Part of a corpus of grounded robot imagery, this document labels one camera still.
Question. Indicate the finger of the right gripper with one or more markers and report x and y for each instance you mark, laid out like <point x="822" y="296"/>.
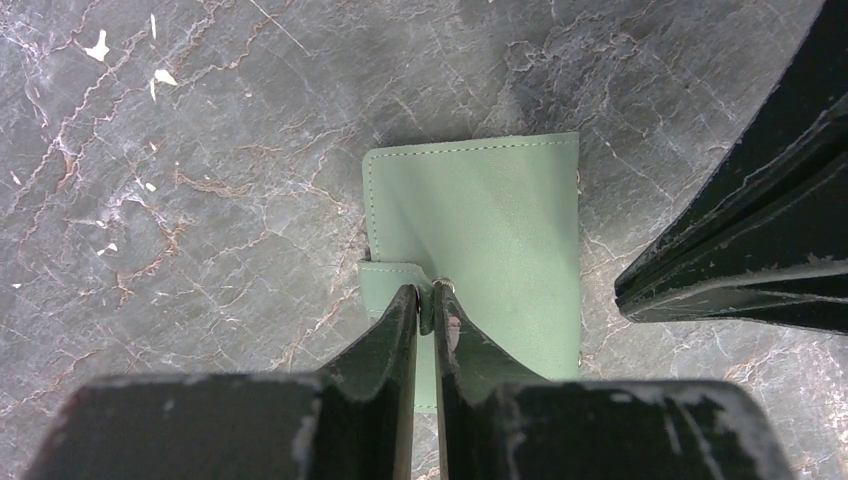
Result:
<point x="805" y="97"/>
<point x="785" y="266"/>

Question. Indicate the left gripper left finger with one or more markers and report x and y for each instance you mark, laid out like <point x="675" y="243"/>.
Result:
<point x="349" y="419"/>

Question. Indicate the green card holder wallet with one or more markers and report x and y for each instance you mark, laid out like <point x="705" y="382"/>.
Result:
<point x="498" y="217"/>

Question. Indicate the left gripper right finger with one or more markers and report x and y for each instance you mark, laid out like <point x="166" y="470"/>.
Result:
<point x="500" y="420"/>

